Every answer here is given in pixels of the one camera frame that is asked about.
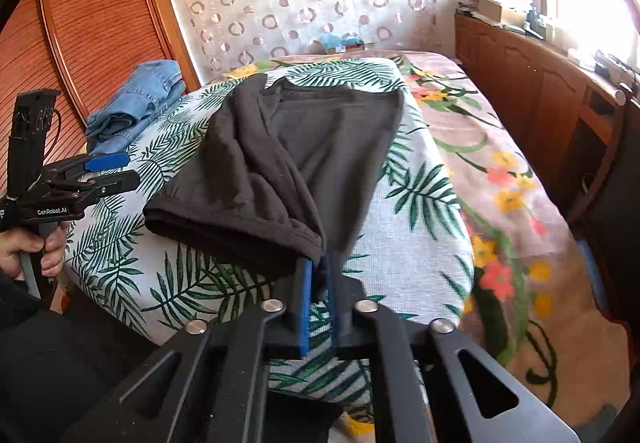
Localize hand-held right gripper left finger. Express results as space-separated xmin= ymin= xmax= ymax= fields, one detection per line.
xmin=62 ymin=257 xmax=316 ymax=443

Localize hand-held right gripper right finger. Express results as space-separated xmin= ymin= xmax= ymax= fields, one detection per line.
xmin=326 ymin=255 xmax=582 ymax=443

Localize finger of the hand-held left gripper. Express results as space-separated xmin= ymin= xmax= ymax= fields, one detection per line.
xmin=44 ymin=153 xmax=129 ymax=180
xmin=50 ymin=170 xmax=141 ymax=204

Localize black pants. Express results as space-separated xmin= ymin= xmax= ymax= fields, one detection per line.
xmin=143 ymin=73 xmax=406 ymax=281

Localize person's left hand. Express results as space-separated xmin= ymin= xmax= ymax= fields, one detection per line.
xmin=0 ymin=222 xmax=68 ymax=282

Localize blue jeans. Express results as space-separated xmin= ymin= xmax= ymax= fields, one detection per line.
xmin=85 ymin=60 xmax=186 ymax=156

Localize wooden wardrobe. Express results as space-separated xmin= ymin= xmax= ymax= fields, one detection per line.
xmin=0 ymin=0 xmax=202 ymax=204

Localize leaf print bed sheet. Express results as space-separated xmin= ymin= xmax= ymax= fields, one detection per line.
xmin=65 ymin=58 xmax=476 ymax=424

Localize person's black clothing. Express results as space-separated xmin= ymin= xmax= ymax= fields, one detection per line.
xmin=0 ymin=273 xmax=168 ymax=443

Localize floral blanket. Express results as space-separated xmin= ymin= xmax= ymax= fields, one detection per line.
xmin=270 ymin=50 xmax=633 ymax=430

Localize blue tissue pack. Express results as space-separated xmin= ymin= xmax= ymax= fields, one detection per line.
xmin=320 ymin=34 xmax=366 ymax=55

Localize dark chair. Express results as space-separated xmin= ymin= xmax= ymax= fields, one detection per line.
xmin=565 ymin=83 xmax=640 ymax=324

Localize wooden cabinet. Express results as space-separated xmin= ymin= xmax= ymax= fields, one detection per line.
xmin=454 ymin=15 xmax=640 ymax=224

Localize cardboard box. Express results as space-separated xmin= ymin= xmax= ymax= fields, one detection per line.
xmin=475 ymin=0 xmax=529 ymax=26

